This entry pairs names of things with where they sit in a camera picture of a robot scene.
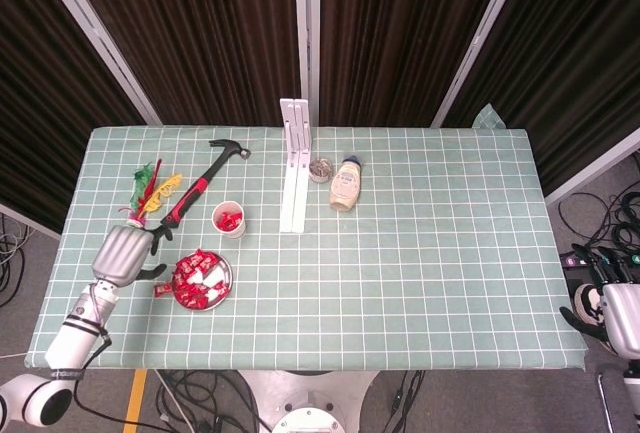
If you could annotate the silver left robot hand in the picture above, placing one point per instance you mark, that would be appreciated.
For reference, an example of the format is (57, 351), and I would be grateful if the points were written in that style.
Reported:
(122, 255)

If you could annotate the white folding stand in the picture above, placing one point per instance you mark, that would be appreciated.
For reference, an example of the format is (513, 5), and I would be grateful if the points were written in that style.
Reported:
(295, 203)

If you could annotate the black power strip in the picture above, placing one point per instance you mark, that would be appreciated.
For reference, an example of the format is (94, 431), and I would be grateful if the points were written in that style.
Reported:
(572, 261)

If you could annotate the white paper cup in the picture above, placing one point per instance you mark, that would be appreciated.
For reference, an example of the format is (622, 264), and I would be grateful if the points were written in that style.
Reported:
(239, 233)

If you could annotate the white slanted frame post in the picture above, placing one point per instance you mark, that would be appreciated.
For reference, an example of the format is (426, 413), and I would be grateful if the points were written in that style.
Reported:
(100, 35)
(475, 43)

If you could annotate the white upright frame post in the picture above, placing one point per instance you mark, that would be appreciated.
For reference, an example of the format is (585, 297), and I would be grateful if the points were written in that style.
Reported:
(305, 28)

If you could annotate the colourful feather shuttlecock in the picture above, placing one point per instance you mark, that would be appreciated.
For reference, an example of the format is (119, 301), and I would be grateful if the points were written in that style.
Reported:
(150, 193)

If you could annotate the round metal plate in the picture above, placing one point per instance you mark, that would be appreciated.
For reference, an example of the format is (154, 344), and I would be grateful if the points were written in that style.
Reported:
(225, 273)

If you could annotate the green checked tablecloth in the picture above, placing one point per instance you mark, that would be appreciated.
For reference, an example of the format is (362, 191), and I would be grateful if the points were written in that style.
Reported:
(400, 278)

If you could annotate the white floor frame rail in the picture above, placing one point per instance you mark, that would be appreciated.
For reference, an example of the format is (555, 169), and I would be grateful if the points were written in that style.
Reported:
(590, 168)
(30, 223)

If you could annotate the white black sneaker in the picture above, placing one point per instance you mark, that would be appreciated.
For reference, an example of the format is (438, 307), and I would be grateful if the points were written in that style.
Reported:
(584, 298)

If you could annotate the yellow floor tape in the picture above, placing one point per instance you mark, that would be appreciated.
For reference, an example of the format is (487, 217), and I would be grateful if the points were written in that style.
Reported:
(135, 403)

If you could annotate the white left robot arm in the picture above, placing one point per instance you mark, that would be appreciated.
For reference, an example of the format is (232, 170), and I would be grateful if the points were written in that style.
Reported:
(75, 338)

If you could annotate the black red claw hammer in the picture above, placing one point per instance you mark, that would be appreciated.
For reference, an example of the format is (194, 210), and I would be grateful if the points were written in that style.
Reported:
(192, 195)

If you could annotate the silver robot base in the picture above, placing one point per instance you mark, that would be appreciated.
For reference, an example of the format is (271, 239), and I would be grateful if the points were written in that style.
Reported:
(310, 403)

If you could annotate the dark brown pleated curtain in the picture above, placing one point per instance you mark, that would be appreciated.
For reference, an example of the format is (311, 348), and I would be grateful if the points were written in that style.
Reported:
(40, 78)
(575, 53)
(390, 38)
(200, 38)

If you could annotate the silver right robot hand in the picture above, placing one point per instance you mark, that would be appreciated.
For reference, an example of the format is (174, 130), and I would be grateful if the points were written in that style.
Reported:
(622, 315)

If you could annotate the cream mayonnaise squeeze bottle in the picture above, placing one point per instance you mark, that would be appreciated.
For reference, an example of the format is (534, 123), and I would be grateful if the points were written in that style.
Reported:
(345, 188)

